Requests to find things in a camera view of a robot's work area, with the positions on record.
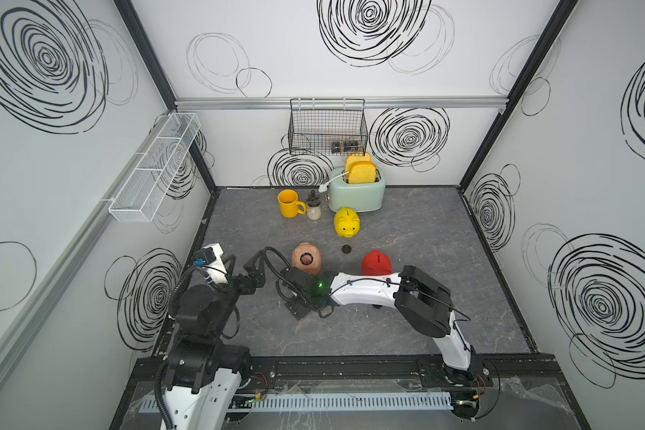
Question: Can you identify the white slotted cable duct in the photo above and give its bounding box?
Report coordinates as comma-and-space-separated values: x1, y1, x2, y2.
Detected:
227, 392, 453, 412

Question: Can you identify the black corner frame post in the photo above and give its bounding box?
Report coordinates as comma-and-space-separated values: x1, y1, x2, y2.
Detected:
458, 0, 578, 192
114, 0, 220, 197

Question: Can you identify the white wire shelf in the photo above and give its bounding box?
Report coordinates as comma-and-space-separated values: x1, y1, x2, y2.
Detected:
109, 112, 200, 223

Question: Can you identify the yellow piggy bank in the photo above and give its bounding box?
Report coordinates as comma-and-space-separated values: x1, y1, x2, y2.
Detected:
334, 207, 360, 238

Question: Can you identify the red piggy bank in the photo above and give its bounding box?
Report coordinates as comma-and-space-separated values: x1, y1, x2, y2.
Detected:
361, 250, 393, 276

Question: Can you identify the dark item in basket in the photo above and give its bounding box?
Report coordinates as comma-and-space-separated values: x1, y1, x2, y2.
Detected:
331, 141, 362, 154

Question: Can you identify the glass sugar jar with spoon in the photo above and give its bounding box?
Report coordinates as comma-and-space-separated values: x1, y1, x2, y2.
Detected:
305, 190, 322, 220

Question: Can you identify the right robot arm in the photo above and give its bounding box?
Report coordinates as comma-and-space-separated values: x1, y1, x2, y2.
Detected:
275, 265, 476, 383

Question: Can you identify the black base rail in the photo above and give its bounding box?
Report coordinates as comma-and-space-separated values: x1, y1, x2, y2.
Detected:
133, 353, 562, 383

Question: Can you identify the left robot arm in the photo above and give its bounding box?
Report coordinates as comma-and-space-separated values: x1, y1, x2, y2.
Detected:
154, 248, 266, 429

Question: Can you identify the yellow toast slice rear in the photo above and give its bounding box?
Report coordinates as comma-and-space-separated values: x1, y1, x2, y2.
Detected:
344, 152, 371, 171

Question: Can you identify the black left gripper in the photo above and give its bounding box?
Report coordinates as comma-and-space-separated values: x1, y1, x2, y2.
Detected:
210, 250, 263, 340

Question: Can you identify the black corner frame post left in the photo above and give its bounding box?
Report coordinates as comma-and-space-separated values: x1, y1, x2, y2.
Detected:
114, 0, 220, 197

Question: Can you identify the pink piggy bank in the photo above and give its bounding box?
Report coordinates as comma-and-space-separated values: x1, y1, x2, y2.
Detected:
291, 243, 322, 275

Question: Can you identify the yellow toast slice front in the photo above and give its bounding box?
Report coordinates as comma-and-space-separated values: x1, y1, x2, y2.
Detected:
347, 161, 377, 185

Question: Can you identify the black corner frame post right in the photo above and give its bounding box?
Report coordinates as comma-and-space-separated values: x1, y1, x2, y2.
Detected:
458, 0, 578, 192

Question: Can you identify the yellow ceramic mug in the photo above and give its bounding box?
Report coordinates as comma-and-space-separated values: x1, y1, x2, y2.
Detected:
278, 189, 307, 219

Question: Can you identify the black wire basket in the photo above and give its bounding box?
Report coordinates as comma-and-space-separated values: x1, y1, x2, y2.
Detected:
288, 98, 369, 156

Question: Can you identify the mint green toaster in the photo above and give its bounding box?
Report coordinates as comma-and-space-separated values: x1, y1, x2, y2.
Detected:
326, 168, 386, 213

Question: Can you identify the yellow toast slice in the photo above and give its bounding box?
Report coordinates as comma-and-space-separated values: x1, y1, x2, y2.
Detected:
344, 152, 371, 171
347, 161, 377, 185

